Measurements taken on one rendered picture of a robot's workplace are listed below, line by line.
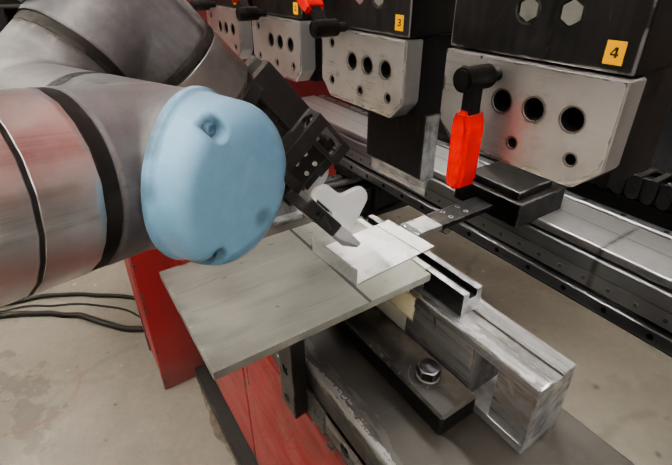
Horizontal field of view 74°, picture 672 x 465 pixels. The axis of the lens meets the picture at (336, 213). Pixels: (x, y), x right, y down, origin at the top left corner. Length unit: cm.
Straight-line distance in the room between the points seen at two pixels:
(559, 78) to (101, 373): 182
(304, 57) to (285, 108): 22
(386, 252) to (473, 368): 16
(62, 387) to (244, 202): 180
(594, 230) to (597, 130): 40
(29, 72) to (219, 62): 13
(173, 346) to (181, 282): 114
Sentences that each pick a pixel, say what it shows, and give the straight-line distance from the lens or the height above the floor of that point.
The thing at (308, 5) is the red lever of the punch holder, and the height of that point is 128.
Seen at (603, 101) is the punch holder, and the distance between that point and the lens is 34.
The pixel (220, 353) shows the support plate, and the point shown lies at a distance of 44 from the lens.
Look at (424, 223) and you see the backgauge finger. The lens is 62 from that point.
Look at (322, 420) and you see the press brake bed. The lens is 63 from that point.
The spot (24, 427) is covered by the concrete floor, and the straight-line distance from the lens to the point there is 190.
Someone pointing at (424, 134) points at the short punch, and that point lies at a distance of 49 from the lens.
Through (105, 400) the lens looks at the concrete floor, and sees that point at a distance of 185.
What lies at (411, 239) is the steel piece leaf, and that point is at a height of 100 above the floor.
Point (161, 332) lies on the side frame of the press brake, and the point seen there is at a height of 26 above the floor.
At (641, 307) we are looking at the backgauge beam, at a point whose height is 93.
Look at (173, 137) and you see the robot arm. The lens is 18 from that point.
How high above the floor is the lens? 131
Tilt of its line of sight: 29 degrees down
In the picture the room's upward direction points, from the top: straight up
